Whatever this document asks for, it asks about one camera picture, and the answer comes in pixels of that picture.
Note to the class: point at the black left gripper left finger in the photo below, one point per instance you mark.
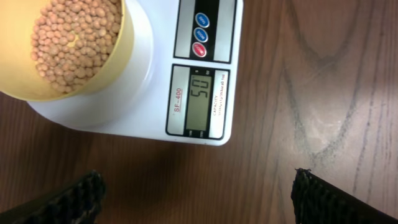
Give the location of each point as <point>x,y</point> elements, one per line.
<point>77,202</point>

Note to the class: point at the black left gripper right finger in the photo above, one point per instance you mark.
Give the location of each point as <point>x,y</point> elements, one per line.
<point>316,201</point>

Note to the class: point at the yellow plastic bowl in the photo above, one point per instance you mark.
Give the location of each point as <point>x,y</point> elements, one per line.
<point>52,50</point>

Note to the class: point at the white digital kitchen scale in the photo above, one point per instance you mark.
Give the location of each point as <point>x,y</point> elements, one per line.
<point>179,84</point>

